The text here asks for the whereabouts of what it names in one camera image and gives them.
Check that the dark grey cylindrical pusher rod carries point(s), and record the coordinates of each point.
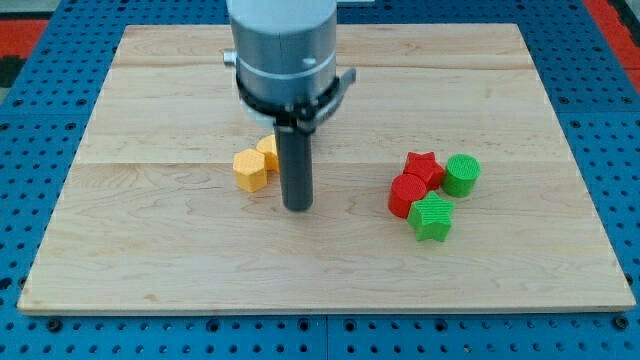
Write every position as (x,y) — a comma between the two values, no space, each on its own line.
(295,165)

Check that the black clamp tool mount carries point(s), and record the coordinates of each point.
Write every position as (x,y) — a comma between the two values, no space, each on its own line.
(304,116)

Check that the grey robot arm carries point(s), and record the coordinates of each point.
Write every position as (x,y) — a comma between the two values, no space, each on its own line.
(284,57)

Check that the wooden board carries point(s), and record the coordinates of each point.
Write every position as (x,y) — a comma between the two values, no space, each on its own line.
(150,220)

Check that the yellow block behind rod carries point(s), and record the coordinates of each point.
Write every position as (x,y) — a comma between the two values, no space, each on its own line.
(268,147)

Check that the yellow hexagon block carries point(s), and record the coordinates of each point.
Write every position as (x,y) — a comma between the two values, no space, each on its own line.
(249,167)

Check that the red cylinder block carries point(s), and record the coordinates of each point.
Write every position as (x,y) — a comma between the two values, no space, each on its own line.
(405,190)

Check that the red star block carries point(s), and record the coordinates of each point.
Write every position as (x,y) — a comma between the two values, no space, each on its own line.
(425,167)

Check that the green star block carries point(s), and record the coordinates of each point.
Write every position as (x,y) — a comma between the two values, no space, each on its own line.
(431,217)

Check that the green cylinder block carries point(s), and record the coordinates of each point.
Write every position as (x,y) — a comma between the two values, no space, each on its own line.
(461,174)

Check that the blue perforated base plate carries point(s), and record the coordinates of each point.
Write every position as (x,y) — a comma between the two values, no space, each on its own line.
(54,58)

